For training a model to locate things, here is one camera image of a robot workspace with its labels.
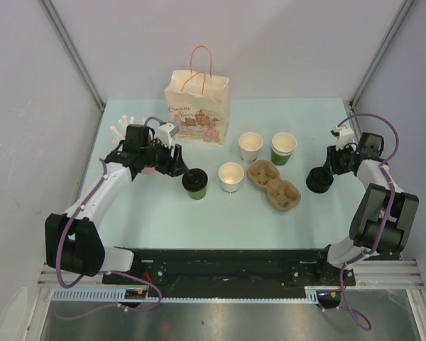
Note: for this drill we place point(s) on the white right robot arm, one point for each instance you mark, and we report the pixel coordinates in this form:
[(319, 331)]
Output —
[(386, 213)]

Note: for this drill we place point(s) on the brown pulp cup carrier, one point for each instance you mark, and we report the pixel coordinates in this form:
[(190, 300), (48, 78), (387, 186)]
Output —
[(282, 194)]

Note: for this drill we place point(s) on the green paper cup stack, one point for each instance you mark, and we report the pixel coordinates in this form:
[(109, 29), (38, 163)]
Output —
[(282, 147)]

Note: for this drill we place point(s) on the white paper cup stack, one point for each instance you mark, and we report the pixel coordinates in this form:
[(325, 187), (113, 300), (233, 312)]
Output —
[(250, 144)]

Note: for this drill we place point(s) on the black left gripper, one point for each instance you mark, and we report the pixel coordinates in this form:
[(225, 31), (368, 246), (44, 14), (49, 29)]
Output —
[(174, 166)]

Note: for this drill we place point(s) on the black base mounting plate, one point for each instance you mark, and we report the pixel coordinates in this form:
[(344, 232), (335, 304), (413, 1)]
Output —
[(237, 274)]

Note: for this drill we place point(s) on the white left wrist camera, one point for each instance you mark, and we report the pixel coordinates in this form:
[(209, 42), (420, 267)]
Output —
[(166, 132)]

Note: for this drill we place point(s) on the printed paper takeout bag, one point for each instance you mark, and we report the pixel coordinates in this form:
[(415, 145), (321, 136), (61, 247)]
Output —
[(198, 102)]

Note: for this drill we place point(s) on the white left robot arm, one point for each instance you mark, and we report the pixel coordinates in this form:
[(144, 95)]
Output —
[(72, 241)]

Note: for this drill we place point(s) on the black cup lid stack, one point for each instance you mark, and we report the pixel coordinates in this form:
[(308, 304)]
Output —
[(318, 181)]

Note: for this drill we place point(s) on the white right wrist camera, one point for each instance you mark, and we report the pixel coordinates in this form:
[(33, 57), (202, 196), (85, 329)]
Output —
[(344, 135)]

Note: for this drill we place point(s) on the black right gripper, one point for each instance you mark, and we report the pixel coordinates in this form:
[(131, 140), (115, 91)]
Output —
[(333, 165)]

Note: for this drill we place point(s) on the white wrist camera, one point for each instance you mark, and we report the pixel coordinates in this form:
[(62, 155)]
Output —
[(344, 135), (166, 132)]

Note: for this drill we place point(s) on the pink straw holder cup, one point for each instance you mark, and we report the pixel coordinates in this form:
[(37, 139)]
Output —
[(148, 171)]

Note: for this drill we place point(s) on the white slotted cable duct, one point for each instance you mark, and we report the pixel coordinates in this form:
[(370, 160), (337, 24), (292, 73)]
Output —
[(122, 295)]

